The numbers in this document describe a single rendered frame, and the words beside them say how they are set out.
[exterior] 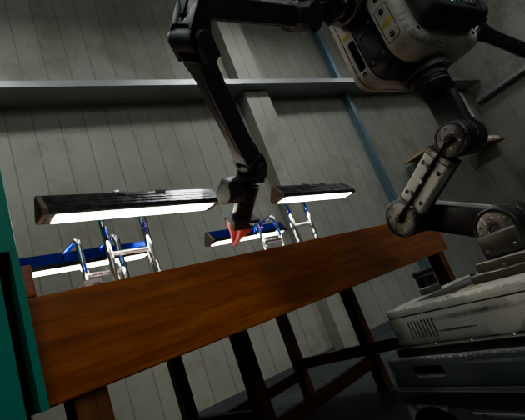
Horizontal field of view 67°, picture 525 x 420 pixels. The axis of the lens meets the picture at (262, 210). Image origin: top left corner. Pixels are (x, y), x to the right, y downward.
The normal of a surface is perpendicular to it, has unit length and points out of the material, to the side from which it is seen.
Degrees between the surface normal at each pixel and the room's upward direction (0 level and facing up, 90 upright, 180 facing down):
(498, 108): 90
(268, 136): 90
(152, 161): 90
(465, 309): 90
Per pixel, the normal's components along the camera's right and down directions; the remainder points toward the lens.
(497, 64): -0.84, 0.18
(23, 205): 0.43, -0.37
